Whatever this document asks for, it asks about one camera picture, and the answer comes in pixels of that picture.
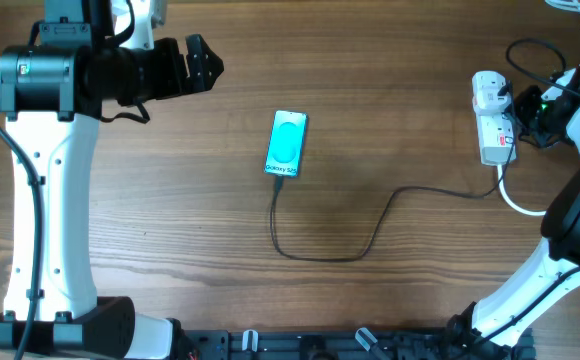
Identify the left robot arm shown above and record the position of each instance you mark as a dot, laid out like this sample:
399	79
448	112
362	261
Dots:
52	90

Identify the smartphone with blue screen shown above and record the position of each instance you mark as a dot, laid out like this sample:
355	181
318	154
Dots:
286	143

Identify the white plug charger adapter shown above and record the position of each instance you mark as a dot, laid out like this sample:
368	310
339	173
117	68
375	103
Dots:
490	99

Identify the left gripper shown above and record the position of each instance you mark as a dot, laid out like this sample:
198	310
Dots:
175	82

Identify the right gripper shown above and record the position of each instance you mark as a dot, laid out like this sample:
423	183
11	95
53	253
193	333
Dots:
529	95

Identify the white power strip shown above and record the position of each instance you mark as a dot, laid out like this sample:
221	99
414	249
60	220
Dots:
495	132

